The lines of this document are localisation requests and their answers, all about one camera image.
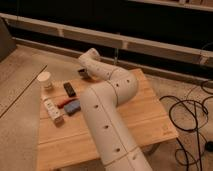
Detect white rectangular box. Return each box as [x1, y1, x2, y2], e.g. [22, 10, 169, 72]
[42, 96, 63, 124]

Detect black remote control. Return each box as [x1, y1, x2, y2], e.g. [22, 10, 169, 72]
[63, 82, 76, 97]

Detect white metal rail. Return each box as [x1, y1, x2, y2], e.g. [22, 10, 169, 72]
[0, 13, 213, 65]

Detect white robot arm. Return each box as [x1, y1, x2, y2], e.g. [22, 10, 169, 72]
[78, 48, 153, 171]

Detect blue sponge block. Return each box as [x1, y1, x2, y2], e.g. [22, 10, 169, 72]
[64, 100, 80, 116]

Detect white paper cup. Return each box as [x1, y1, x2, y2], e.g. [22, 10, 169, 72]
[37, 71, 53, 90]

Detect black floor cables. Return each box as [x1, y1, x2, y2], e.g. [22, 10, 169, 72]
[159, 79, 213, 171]

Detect red marker pen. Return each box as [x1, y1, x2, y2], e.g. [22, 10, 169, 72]
[57, 98, 76, 109]

